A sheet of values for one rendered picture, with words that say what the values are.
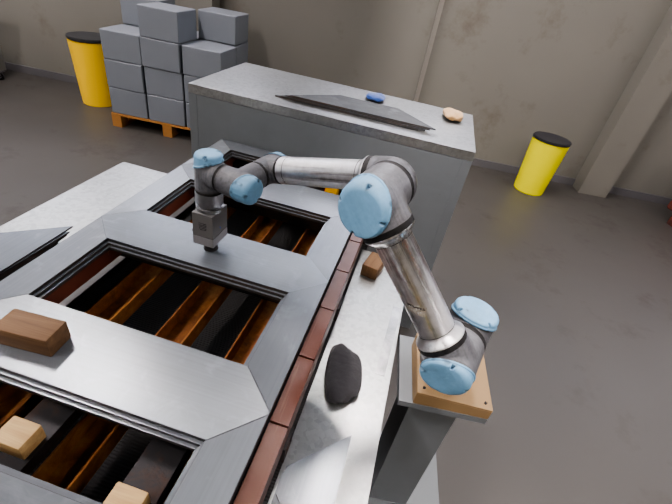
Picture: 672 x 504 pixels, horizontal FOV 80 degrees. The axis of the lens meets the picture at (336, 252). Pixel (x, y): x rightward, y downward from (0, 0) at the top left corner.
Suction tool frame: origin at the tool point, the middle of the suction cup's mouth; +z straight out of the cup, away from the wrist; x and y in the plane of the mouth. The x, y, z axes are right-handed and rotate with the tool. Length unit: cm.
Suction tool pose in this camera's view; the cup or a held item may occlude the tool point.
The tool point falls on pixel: (211, 250)
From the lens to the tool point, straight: 127.7
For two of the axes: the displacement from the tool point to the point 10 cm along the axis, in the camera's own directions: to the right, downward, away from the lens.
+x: 9.5, 2.8, -1.3
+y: -2.6, 5.3, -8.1
